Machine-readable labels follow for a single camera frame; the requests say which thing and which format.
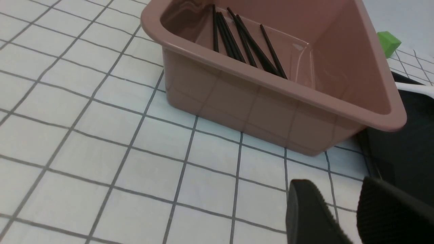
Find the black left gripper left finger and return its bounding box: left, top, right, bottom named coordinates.
left=286, top=179, right=352, bottom=244

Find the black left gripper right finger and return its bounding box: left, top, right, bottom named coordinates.
left=357, top=177, right=434, bottom=244

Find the black plastic tray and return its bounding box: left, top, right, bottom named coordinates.
left=357, top=90, right=433, bottom=206

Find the white spoon left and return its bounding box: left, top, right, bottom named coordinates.
left=395, top=82, right=434, bottom=99

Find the pink plastic bin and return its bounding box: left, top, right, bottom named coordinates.
left=141, top=0, right=407, bottom=156

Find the black chopstick rightmost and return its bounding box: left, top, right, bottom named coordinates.
left=259, top=24, right=288, bottom=79

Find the black chopstick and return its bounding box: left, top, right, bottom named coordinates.
left=216, top=12, right=238, bottom=60
left=212, top=4, right=219, bottom=53
left=227, top=7, right=257, bottom=67
left=219, top=12, right=245, bottom=63
left=259, top=24, right=288, bottom=79

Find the black chopstick diagonal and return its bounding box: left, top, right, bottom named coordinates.
left=236, top=15, right=281, bottom=77

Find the green cube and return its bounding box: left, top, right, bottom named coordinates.
left=377, top=31, right=402, bottom=59

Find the black chopstick leftmost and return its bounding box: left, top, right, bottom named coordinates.
left=212, top=4, right=219, bottom=53

